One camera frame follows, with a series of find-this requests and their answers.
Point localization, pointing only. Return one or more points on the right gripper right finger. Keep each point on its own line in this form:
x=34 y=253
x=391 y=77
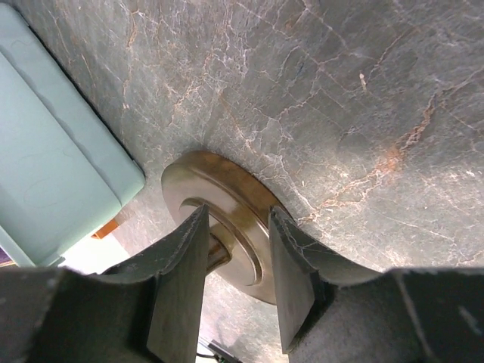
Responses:
x=307 y=275

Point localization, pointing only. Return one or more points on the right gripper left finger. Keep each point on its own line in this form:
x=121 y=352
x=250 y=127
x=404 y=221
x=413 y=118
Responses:
x=177 y=266

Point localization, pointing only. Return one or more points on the wooden compartment tray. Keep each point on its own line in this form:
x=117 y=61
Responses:
x=106 y=230

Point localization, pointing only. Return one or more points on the teal plastic basket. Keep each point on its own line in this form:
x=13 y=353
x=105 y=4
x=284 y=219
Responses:
x=63 y=174

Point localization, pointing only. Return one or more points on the cream mannequin head stand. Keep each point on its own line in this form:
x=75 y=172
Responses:
x=239 y=206

